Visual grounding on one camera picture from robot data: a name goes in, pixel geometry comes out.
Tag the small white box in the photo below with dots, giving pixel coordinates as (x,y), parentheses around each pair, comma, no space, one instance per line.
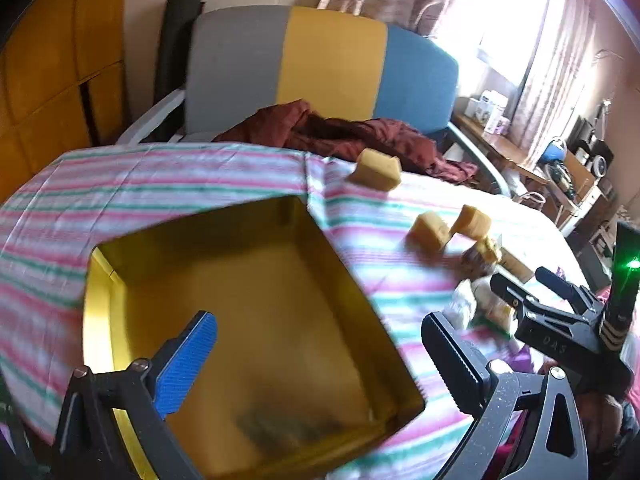
(473,106)

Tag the purple packet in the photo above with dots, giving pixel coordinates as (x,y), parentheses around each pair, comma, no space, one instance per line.
(522,360)

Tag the striped blanket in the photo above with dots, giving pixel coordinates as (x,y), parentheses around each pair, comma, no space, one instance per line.
(150,185)

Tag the brown snack piece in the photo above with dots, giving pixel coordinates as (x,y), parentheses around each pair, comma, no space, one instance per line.
(480,257)

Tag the grey yellow blue chair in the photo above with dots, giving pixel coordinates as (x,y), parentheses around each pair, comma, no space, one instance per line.
(330,60)

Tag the green-edged snack packet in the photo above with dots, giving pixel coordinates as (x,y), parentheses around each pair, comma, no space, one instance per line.
(492,310)

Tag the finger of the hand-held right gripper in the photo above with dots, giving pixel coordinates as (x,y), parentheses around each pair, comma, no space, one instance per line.
(565,287)
(512,296)

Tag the white box blue print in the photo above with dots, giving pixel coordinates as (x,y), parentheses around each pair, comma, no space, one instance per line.
(485,107)

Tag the blue round object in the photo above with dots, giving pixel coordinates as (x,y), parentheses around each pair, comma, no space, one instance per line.
(555,152)

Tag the yellow sponge block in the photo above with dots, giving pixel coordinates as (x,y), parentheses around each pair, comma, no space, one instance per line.
(472,222)
(377,170)
(429,232)

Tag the square metal tin box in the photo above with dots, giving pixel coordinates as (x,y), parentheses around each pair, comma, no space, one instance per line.
(250,305)

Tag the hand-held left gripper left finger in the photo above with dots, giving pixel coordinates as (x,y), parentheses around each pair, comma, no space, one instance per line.
(186,365)

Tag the dark red garment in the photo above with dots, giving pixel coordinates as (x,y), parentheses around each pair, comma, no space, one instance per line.
(350,135)

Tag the black rolled mat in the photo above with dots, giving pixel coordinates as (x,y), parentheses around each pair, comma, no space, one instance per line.
(175,50)

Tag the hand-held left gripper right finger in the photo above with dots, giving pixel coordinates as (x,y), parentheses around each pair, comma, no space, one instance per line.
(452,360)

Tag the wooden desk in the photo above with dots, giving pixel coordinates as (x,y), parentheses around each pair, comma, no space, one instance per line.
(505,147)

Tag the wooden wardrobe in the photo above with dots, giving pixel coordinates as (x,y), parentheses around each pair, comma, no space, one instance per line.
(50,85)

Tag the pink patterned box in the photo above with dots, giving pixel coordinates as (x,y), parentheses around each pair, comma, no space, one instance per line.
(505,125)

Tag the black devices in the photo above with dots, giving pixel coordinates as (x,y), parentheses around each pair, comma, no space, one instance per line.
(595,152)

